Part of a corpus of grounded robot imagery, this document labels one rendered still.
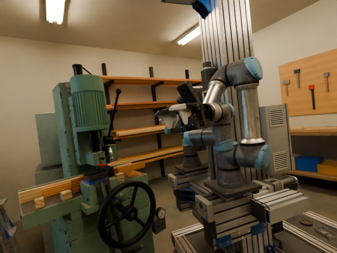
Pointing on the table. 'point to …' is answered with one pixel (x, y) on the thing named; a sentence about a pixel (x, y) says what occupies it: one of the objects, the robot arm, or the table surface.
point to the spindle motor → (89, 103)
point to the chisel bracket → (92, 158)
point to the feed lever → (112, 121)
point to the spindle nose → (94, 141)
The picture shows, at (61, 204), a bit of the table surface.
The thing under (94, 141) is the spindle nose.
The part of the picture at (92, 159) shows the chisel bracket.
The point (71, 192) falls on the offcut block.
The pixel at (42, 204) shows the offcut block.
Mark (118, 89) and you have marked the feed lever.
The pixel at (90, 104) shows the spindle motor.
